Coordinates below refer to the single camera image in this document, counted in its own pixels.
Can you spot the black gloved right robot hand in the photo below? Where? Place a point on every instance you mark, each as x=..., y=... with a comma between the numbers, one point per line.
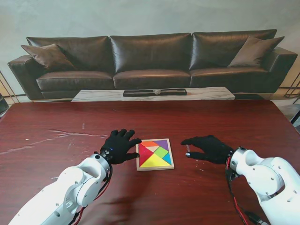
x=211, y=150

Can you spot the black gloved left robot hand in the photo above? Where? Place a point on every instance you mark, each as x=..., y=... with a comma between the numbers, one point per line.
x=119, y=147

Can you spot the large red tangram triangle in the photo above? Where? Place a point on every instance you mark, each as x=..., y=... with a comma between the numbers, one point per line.
x=144, y=155

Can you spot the orange tangram parallelogram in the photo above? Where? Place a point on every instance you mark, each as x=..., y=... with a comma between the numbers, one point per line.
x=147, y=143

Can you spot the small cream tangram triangle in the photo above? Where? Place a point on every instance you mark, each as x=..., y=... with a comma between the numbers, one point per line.
x=152, y=149

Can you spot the large yellow tangram triangle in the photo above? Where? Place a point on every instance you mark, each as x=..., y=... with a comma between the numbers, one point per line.
x=154, y=162

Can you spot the green tangram square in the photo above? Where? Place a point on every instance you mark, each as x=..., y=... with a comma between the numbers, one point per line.
x=161, y=152

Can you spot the purple tangram triangle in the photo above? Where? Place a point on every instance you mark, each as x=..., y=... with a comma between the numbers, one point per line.
x=162, y=144

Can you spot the small blue tangram triangle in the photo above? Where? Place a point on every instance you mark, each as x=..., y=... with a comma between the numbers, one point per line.
x=167, y=159

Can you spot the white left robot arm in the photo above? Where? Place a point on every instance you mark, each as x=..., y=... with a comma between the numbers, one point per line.
x=63, y=192

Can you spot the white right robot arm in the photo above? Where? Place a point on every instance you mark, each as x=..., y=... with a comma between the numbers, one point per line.
x=272, y=178

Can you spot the square wooden puzzle tray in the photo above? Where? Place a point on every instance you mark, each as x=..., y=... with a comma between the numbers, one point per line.
x=172, y=164

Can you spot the marble coffee table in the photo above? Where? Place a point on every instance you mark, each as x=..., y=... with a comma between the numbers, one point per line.
x=98, y=95

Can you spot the long black decorative tray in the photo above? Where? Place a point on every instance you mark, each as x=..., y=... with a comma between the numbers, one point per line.
x=140, y=93

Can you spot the clear glass ball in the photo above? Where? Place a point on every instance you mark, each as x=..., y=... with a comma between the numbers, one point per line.
x=157, y=91

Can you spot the dark brown leather sofa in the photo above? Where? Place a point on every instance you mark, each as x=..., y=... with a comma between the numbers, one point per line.
x=150, y=56

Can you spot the brown sofa cushion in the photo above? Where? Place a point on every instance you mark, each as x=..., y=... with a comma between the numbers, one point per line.
x=49, y=57
x=255, y=52

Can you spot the thin metal side table frame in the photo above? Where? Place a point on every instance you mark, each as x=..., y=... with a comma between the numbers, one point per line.
x=9, y=91
x=291, y=87

